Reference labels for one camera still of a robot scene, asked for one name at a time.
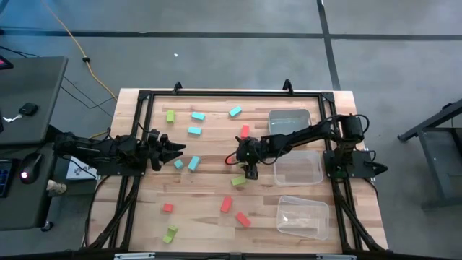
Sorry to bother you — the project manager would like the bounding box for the grey plastic bin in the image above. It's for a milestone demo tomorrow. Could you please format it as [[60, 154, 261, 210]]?
[[267, 108, 313, 142]]

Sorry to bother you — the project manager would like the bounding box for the clear plastic bin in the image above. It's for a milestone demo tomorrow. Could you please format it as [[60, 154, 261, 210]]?
[[273, 149, 324, 187], [276, 195, 330, 241]]

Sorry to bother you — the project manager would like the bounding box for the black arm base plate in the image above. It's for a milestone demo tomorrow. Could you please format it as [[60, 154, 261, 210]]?
[[323, 149, 389, 179], [95, 158, 147, 177]]

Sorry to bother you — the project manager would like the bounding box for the black keyboard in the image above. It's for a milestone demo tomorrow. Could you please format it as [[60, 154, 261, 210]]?
[[0, 158, 15, 199]]

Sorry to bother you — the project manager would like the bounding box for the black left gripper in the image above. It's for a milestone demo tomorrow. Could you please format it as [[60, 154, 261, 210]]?
[[142, 129, 187, 172]]

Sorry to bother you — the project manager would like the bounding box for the beige cylinder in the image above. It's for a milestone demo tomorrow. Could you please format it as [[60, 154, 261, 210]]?
[[46, 179, 68, 195]]

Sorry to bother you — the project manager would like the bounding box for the silver metal bracket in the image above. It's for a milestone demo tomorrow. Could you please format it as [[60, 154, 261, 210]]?
[[113, 252, 156, 260], [315, 253, 357, 260]]

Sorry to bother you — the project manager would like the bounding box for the black metal table frame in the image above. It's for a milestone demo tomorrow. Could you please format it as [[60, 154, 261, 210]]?
[[82, 88, 389, 256]]

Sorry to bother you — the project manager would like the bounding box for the thin black floor cable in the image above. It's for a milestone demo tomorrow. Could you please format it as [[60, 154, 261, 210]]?
[[0, 45, 116, 118]]

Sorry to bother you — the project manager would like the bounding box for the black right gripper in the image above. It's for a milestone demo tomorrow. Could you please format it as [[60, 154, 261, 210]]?
[[235, 136, 269, 181]]

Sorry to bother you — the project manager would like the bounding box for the orange extension cable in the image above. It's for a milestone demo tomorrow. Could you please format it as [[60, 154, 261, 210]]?
[[40, 0, 118, 140]]

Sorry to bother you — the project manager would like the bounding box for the white printed sign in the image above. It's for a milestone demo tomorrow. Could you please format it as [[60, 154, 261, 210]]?
[[66, 155, 98, 181]]

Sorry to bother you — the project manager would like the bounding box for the dark grey desk top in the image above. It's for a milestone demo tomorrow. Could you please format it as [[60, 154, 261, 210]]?
[[0, 56, 69, 145], [0, 142, 61, 231]]

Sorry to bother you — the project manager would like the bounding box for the black metal cart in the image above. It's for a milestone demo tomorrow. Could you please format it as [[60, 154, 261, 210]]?
[[396, 97, 462, 210]]

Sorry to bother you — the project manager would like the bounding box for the black device pink light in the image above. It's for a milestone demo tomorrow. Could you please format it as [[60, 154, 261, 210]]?
[[0, 54, 14, 72]]

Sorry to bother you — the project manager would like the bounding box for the large cyan block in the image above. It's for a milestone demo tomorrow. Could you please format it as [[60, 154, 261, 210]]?
[[187, 155, 201, 173]]

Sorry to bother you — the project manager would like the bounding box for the black computer mouse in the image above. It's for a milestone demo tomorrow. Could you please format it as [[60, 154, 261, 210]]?
[[18, 152, 43, 185]]

